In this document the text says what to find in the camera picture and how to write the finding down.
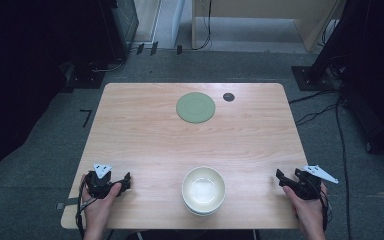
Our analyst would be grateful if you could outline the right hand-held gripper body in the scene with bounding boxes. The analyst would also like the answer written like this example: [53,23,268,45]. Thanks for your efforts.
[289,164,340,201]

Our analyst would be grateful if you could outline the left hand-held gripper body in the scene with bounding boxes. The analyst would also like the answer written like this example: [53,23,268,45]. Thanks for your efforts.
[85,162,126,200]

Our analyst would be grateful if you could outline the cream bowl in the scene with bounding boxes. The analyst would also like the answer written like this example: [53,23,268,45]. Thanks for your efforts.
[181,166,227,215]
[184,203,222,217]

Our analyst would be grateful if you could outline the green round plate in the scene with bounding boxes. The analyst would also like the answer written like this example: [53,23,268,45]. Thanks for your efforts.
[175,91,217,125]

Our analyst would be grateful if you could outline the person's left hand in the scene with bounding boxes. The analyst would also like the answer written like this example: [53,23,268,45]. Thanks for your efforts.
[80,174,123,233]

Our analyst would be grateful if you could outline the person's right hand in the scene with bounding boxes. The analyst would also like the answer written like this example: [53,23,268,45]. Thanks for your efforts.
[282,182,328,234]

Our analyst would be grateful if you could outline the grey tape strip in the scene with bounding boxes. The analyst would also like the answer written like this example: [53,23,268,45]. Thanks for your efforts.
[56,197,81,211]

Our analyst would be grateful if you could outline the black floor tape mark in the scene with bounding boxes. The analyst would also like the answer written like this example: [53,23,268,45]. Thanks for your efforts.
[79,108,94,128]

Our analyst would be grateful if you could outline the person's dark lap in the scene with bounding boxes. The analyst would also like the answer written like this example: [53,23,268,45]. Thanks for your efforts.
[125,228,262,240]

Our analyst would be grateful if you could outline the dark glass cabinet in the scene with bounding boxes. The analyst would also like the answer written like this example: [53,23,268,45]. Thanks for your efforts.
[109,0,140,53]

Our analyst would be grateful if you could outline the light wooden desk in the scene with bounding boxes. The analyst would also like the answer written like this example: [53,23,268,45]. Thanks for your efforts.
[191,0,348,53]

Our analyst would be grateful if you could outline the right hand-held gripper cable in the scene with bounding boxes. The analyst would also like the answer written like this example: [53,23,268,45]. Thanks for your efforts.
[319,183,332,232]

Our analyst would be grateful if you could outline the hand-held gripper cable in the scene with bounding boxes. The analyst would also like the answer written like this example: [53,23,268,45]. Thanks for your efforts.
[75,173,96,240]
[319,183,332,232]

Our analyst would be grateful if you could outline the left hand-held gripper cable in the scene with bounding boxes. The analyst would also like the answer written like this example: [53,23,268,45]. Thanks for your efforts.
[75,173,96,240]

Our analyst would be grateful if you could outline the long black floor cable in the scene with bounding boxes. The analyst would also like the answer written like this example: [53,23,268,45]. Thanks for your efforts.
[334,95,352,240]

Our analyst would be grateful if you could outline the black stand with base plate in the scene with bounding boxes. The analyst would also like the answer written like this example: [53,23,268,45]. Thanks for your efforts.
[291,0,364,92]

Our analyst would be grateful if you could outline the black stand base plate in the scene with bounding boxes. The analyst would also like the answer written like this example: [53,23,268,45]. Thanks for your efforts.
[64,60,106,90]

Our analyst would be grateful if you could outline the black hanging cable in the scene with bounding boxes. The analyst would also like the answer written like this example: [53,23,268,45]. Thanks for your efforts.
[193,0,213,52]

